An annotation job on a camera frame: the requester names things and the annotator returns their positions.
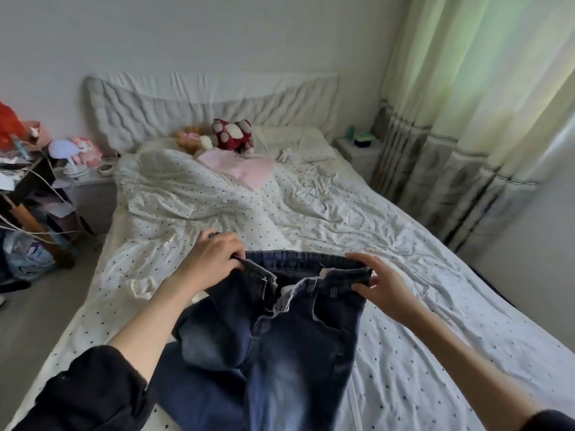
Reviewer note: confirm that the person's right hand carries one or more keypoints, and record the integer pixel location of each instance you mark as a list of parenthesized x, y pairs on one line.
[(386, 287)]

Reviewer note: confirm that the person's left hand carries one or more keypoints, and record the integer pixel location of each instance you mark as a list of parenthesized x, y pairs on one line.
[(211, 263)]

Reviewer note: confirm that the blue denim jeans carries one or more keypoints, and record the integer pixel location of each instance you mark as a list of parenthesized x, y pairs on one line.
[(269, 345)]

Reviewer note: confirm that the person's right forearm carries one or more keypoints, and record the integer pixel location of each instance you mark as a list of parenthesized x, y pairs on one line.
[(467, 368)]

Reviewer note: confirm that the white dotted bed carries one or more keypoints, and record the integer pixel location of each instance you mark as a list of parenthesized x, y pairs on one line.
[(341, 211)]

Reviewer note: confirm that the pink pillow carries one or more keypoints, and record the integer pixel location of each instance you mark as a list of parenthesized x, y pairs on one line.
[(238, 166)]

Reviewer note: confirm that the pale grey rolled blanket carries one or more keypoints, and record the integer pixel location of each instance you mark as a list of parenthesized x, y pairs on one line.
[(171, 170)]

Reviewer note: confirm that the beige plush toy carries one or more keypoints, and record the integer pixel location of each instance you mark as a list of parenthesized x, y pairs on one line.
[(193, 139)]

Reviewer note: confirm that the dark red fabric item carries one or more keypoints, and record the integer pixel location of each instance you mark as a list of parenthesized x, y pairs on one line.
[(232, 134)]

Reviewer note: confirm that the white bedside cabinet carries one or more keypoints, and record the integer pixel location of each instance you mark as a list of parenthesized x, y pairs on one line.
[(359, 157)]

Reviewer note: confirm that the grey bedside cabinet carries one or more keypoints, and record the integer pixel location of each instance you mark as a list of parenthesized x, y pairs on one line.
[(94, 197)]

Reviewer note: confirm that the white pillow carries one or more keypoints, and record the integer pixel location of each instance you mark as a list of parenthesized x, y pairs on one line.
[(292, 141)]

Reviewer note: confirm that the small pink plush toy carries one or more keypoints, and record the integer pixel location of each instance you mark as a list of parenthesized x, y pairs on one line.
[(85, 152)]

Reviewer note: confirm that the white tufted headboard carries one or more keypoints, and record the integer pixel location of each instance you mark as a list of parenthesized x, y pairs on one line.
[(162, 98)]

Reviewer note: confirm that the blue patterned bag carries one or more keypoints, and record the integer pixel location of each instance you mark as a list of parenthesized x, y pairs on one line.
[(27, 256)]

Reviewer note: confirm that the wooden post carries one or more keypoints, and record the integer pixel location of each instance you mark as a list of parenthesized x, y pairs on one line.
[(40, 230)]

